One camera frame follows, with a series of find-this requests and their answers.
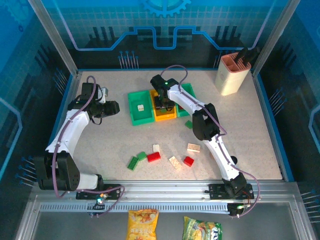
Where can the long green lego brick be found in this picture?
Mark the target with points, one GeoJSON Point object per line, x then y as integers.
{"type": "Point", "coordinates": [132, 163]}

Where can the yellow chip bag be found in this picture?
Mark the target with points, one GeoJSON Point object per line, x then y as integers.
{"type": "Point", "coordinates": [142, 225]}

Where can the small green lego brick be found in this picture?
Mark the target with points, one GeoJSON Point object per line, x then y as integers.
{"type": "Point", "coordinates": [188, 124]}
{"type": "Point", "coordinates": [141, 156]}

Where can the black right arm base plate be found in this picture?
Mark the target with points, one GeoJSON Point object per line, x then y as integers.
{"type": "Point", "coordinates": [215, 190]}

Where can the yellow plastic bin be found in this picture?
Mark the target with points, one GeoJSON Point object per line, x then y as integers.
{"type": "Point", "coordinates": [165, 117]}

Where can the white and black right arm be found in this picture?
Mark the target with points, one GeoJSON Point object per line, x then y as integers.
{"type": "Point", "coordinates": [185, 100]}

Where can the small red lego brick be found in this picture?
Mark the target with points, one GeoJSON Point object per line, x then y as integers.
{"type": "Point", "coordinates": [188, 161]}
{"type": "Point", "coordinates": [180, 108]}

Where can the cream knife block pink top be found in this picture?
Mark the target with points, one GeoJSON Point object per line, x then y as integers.
{"type": "Point", "coordinates": [230, 80]}

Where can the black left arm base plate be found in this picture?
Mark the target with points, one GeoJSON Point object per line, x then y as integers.
{"type": "Point", "coordinates": [112, 187]}

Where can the aluminium frame post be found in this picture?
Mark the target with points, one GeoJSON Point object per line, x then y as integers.
{"type": "Point", "coordinates": [53, 32]}
{"type": "Point", "coordinates": [275, 32]}

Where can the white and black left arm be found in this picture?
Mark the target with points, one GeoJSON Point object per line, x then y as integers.
{"type": "Point", "coordinates": [72, 132]}

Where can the small white lego brick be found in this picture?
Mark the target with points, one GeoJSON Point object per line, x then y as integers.
{"type": "Point", "coordinates": [141, 107]}
{"type": "Point", "coordinates": [156, 148]}

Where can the green chip bag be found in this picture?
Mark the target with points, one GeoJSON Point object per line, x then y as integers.
{"type": "Point", "coordinates": [200, 230]}

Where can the wide white lego brick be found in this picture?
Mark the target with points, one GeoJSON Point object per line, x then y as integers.
{"type": "Point", "coordinates": [193, 147]}

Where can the aluminium front rail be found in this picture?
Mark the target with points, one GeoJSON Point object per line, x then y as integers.
{"type": "Point", "coordinates": [162, 190]}

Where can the long red lego brick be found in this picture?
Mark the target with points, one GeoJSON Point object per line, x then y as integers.
{"type": "Point", "coordinates": [153, 157]}

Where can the green plastic bin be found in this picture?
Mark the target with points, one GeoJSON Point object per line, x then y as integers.
{"type": "Point", "coordinates": [187, 87]}
{"type": "Point", "coordinates": [135, 117]}

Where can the long white lego brick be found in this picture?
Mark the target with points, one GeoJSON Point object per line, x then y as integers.
{"type": "Point", "coordinates": [175, 162]}

